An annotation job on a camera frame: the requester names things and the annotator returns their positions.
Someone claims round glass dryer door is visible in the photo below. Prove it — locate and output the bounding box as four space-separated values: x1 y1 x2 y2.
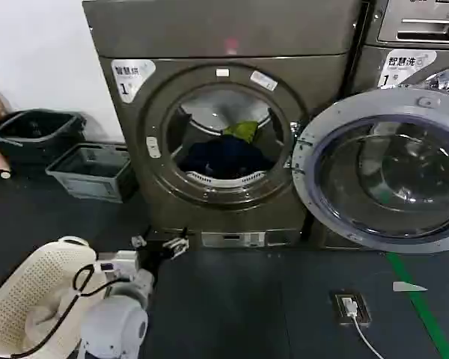
290 88 449 256

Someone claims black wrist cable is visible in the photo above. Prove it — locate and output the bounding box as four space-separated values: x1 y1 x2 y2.
10 263 123 359

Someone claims black plastic bin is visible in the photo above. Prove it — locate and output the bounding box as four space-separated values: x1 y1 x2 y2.
0 108 88 166

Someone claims green floor tape strip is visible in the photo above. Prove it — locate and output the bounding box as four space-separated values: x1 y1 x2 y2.
384 251 449 359

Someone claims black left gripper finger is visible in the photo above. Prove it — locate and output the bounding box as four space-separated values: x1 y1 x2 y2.
162 226 190 260
132 226 155 249

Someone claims black floor socket box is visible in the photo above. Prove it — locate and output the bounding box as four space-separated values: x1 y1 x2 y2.
329 289 372 326

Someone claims grey dryer with drawer handle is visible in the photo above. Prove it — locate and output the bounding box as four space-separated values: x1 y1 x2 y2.
314 0 449 252

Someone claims cream perforated laundry basket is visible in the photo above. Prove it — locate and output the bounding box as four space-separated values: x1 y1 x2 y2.
0 235 99 359

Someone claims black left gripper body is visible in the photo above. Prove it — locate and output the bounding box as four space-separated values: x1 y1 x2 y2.
138 230 174 271

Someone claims grey front-loading dryer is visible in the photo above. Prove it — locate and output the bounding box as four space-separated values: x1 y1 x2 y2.
82 0 360 251

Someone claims grey plastic crate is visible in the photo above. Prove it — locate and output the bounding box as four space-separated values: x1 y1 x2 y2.
45 143 140 204

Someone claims white floor tape piece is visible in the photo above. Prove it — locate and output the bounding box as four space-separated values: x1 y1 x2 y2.
392 280 429 293

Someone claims dark blue garment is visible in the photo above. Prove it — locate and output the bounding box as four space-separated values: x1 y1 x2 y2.
179 135 278 179

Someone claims white plug with cable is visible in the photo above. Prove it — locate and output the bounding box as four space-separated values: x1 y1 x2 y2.
342 296 387 359

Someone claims yellow-green garment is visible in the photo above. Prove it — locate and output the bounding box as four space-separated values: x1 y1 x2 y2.
222 120 260 144

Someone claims white cloth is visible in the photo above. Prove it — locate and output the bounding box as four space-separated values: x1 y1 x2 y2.
22 294 74 337

